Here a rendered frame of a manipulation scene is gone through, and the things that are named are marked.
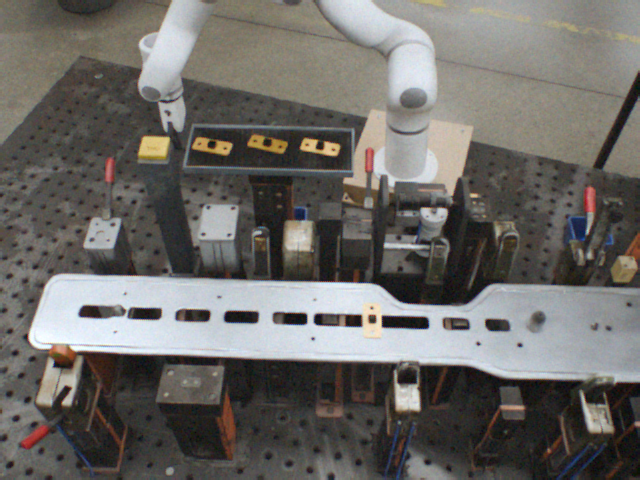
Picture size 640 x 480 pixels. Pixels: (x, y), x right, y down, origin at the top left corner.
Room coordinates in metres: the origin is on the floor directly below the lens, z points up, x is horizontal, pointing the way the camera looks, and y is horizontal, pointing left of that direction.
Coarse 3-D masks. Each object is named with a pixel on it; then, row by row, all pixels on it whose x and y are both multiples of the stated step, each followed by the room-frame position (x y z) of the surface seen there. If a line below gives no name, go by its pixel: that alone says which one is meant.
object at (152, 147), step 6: (144, 138) 1.07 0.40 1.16; (150, 138) 1.07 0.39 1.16; (156, 138) 1.07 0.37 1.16; (162, 138) 1.07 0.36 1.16; (168, 138) 1.07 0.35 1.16; (144, 144) 1.05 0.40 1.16; (150, 144) 1.05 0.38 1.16; (156, 144) 1.05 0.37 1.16; (162, 144) 1.05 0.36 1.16; (168, 144) 1.06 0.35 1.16; (144, 150) 1.03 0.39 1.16; (150, 150) 1.03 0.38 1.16; (156, 150) 1.03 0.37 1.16; (162, 150) 1.03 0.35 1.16; (138, 156) 1.02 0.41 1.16; (144, 156) 1.02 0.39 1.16; (150, 156) 1.02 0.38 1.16; (156, 156) 1.02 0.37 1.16; (162, 156) 1.02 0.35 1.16
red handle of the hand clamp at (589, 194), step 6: (588, 192) 0.95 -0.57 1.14; (594, 192) 0.95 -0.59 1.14; (588, 198) 0.94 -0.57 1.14; (594, 198) 0.94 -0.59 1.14; (588, 204) 0.93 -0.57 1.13; (594, 204) 0.93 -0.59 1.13; (588, 210) 0.92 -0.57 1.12; (594, 210) 0.92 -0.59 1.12; (588, 216) 0.91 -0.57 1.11; (588, 222) 0.90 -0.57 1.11; (588, 228) 0.89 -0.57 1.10; (588, 258) 0.83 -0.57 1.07; (594, 258) 0.84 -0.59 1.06
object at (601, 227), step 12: (600, 204) 0.87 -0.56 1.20; (612, 204) 0.86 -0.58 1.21; (600, 216) 0.85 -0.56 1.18; (612, 216) 0.83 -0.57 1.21; (600, 228) 0.85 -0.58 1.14; (612, 228) 0.85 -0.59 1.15; (588, 240) 0.85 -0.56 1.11; (600, 240) 0.85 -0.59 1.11; (588, 252) 0.84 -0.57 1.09; (600, 252) 0.84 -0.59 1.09
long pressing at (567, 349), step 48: (48, 288) 0.77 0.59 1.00; (96, 288) 0.77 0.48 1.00; (144, 288) 0.77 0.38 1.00; (192, 288) 0.78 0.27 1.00; (240, 288) 0.78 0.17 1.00; (288, 288) 0.78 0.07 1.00; (336, 288) 0.79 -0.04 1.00; (528, 288) 0.80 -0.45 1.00; (576, 288) 0.80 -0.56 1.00; (624, 288) 0.80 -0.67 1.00; (48, 336) 0.65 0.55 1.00; (96, 336) 0.65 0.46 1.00; (144, 336) 0.66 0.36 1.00; (192, 336) 0.66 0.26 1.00; (240, 336) 0.66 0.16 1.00; (288, 336) 0.67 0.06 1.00; (336, 336) 0.67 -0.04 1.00; (384, 336) 0.67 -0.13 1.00; (432, 336) 0.67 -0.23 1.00; (480, 336) 0.68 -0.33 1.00; (528, 336) 0.68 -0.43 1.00; (576, 336) 0.68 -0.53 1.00; (624, 336) 0.68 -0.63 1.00
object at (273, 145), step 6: (252, 138) 1.07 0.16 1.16; (258, 138) 1.07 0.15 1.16; (264, 138) 1.07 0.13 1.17; (270, 138) 1.08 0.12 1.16; (252, 144) 1.06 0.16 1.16; (258, 144) 1.06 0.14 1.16; (264, 144) 1.05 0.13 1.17; (270, 144) 1.05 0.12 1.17; (276, 144) 1.06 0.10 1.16; (282, 144) 1.06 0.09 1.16; (270, 150) 1.04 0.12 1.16; (276, 150) 1.04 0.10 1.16; (282, 150) 1.04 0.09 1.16
